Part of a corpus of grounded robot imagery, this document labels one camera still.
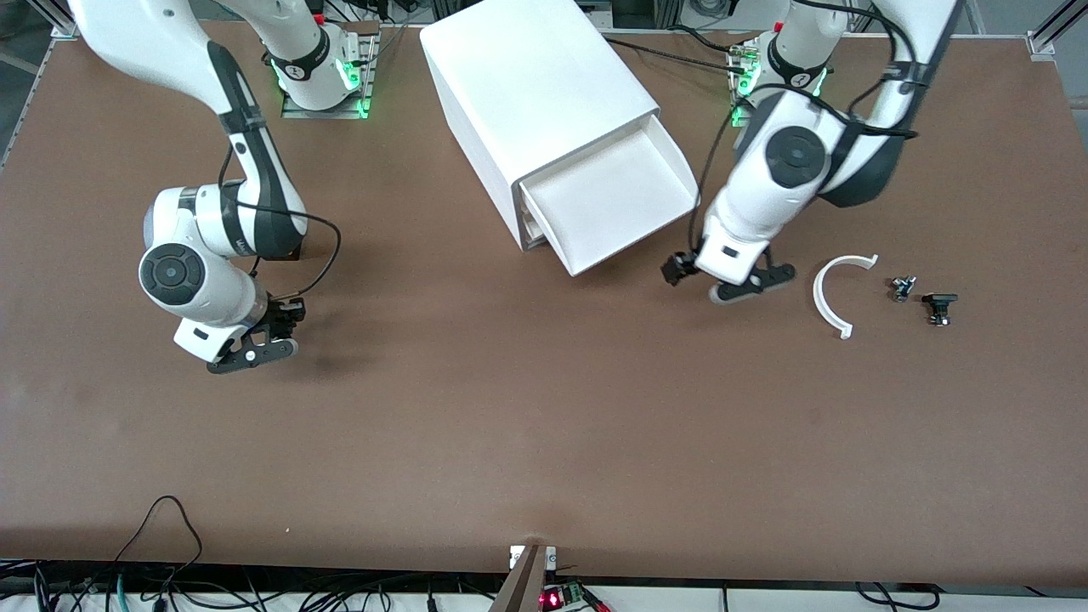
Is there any white drawer cabinet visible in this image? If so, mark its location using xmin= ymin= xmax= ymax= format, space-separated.
xmin=419 ymin=0 xmax=661 ymax=252

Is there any white semicircular plastic clip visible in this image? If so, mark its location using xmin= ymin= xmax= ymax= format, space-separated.
xmin=813 ymin=254 xmax=880 ymax=341

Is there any circuit board with red light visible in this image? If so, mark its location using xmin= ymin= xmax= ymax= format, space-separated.
xmin=540 ymin=581 xmax=609 ymax=612

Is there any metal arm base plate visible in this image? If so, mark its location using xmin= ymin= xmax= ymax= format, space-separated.
xmin=728 ymin=34 xmax=822 ymax=130
xmin=280 ymin=19 xmax=380 ymax=121

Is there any black looped cable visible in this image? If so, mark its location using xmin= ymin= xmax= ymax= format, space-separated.
xmin=113 ymin=495 xmax=204 ymax=596

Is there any black table cable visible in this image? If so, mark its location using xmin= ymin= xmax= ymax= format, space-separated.
xmin=667 ymin=24 xmax=749 ymax=57
xmin=603 ymin=36 xmax=753 ymax=77

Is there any black push button switch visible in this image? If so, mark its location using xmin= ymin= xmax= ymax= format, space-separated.
xmin=921 ymin=292 xmax=960 ymax=327

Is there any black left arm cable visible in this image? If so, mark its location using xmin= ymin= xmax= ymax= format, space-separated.
xmin=687 ymin=0 xmax=936 ymax=258

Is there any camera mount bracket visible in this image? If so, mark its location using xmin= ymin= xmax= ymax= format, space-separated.
xmin=489 ymin=544 xmax=558 ymax=612

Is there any aluminium frame profile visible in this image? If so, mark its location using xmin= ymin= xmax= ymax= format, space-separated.
xmin=1026 ymin=3 xmax=1070 ymax=59

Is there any black floor cable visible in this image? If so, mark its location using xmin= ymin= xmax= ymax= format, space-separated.
xmin=853 ymin=581 xmax=941 ymax=612

